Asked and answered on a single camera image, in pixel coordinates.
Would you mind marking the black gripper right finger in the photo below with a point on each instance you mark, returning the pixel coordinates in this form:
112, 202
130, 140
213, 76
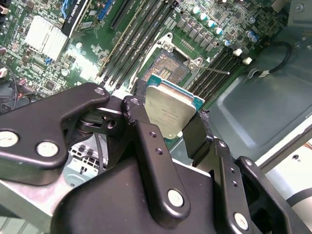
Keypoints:
195, 136

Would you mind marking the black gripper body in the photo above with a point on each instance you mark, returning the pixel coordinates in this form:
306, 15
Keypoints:
109, 207

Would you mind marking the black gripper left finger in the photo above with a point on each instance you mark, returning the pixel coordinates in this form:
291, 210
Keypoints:
36, 124

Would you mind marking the silver CPU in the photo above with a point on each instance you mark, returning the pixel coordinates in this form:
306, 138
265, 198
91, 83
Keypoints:
170, 109

